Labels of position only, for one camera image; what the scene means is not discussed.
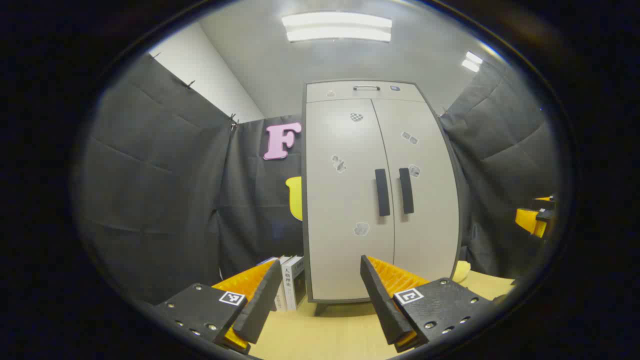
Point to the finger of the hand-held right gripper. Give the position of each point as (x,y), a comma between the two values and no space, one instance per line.
(530,220)

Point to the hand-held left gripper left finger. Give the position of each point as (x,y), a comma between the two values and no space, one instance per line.
(262,305)

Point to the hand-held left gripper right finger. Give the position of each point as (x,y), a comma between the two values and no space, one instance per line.
(382,305)

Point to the grey shoe cabinet door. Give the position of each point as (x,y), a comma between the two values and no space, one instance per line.
(345,200)
(430,210)

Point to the grey double-door shoe cabinet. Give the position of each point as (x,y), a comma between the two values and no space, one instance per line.
(303,210)

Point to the grey cabinet drawer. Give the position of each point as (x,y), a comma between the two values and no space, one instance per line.
(340,91)

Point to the blue book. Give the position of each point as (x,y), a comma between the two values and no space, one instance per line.
(267,261)

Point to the ceiling light panel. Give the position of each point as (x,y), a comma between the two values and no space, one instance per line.
(337,27)
(472,61)

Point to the black backdrop cloth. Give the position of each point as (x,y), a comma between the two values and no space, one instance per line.
(150,175)

